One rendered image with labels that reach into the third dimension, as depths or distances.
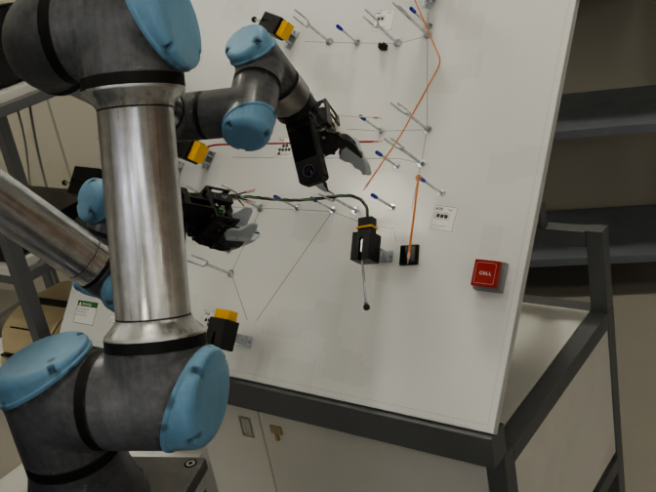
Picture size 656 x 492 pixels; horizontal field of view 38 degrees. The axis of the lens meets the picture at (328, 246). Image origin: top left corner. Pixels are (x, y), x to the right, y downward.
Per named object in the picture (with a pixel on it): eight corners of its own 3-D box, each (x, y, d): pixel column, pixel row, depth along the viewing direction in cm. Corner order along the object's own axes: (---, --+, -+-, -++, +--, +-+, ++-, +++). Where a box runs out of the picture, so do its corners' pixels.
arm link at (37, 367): (51, 416, 121) (20, 324, 116) (145, 415, 117) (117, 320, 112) (0, 475, 110) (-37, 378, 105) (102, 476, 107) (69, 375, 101)
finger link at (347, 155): (379, 145, 169) (342, 122, 164) (383, 170, 166) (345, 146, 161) (367, 155, 171) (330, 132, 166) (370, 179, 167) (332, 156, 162)
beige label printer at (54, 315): (59, 395, 250) (37, 331, 242) (5, 385, 261) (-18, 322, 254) (134, 339, 273) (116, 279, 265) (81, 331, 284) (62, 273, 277)
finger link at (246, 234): (277, 232, 173) (237, 225, 167) (260, 251, 177) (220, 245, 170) (272, 219, 175) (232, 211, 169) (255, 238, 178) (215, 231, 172)
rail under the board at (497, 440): (495, 470, 168) (491, 439, 166) (61, 364, 236) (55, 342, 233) (508, 452, 172) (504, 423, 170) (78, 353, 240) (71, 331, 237)
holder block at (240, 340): (225, 381, 202) (195, 374, 194) (238, 325, 204) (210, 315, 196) (242, 384, 199) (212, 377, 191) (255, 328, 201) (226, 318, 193)
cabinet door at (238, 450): (287, 541, 220) (253, 399, 205) (125, 486, 251) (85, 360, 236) (292, 536, 222) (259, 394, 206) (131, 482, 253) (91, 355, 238)
